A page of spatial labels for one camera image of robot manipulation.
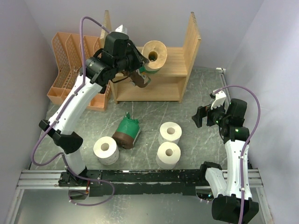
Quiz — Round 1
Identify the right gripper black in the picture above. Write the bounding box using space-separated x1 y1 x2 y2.
192 99 229 127

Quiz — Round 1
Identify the brown green paper roll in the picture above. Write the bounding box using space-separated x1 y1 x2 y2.
130 40 168 88

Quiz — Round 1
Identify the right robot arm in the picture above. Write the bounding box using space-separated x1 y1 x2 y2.
192 85 259 224

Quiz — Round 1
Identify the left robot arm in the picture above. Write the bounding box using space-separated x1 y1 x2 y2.
39 31 148 186

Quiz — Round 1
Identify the wooden shelf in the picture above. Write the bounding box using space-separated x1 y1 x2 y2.
110 12 201 104

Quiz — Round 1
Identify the white paper roll back right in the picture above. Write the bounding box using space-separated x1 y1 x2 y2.
158 122 182 144

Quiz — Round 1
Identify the white paper roll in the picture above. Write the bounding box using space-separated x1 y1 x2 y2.
156 142 181 169
158 122 182 144
93 136 120 165

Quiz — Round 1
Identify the white paper roll front right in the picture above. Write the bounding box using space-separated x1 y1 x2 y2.
156 142 181 169

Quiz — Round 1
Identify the green brown wrapped roll torn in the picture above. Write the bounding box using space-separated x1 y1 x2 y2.
112 112 140 149

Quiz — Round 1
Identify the orange file organizer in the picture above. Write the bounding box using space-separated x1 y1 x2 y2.
47 32 111 111

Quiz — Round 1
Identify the white paper roll front left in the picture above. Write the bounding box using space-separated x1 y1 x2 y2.
93 136 120 165

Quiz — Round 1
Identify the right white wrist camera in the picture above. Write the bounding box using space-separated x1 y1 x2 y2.
210 90 227 110

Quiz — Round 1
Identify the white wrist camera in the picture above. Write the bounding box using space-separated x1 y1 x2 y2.
115 25 128 35
210 90 227 110

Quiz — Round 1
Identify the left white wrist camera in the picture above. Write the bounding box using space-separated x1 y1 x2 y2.
115 25 128 35

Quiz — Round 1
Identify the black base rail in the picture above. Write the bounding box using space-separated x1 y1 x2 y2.
58 160 222 199

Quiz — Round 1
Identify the aluminium frame rail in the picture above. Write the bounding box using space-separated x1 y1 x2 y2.
7 67 274 224

